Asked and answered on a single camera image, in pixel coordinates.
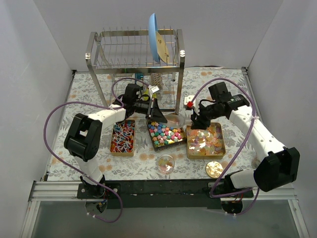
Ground black tin with star candies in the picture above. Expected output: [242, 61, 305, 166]
[147, 120, 187, 152]

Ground gold tin with popsicle candies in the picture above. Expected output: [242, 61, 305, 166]
[186, 122, 226, 160]

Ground gold tin with lollipops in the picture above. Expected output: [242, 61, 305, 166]
[110, 120, 135, 157]

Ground clear plastic jar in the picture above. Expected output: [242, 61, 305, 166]
[157, 155, 175, 175]

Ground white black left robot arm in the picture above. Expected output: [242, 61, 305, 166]
[64, 83, 167, 198]

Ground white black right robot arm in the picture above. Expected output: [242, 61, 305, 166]
[184, 78, 300, 198]

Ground green bowl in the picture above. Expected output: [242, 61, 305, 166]
[142, 88, 152, 101]

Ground floral table mat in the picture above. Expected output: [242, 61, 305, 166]
[47, 68, 259, 181]

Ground patterned paper cup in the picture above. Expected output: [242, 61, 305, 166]
[151, 73, 163, 89]

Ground teal white cup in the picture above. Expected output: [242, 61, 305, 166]
[135, 73, 144, 81]

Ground gold jar lid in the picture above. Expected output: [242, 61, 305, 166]
[206, 161, 223, 179]

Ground stainless steel dish rack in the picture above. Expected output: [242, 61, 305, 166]
[85, 28, 185, 114]

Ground beige patterned plate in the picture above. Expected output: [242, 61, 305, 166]
[156, 31, 170, 63]

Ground blue plate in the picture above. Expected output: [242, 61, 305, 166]
[148, 13, 160, 63]

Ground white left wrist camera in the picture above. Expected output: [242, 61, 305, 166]
[148, 85, 159, 98]

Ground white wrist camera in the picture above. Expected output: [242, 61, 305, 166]
[183, 95, 199, 114]
[148, 85, 159, 98]

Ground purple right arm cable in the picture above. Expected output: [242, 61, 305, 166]
[190, 77, 260, 216]

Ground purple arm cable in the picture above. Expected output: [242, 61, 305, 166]
[44, 77, 152, 223]
[190, 77, 260, 216]

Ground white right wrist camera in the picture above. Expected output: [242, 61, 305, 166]
[183, 95, 199, 114]

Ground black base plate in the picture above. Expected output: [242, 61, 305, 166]
[76, 178, 256, 210]

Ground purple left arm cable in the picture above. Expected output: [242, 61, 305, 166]
[44, 77, 152, 223]

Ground aluminium frame rail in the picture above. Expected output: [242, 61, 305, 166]
[21, 181, 310, 238]

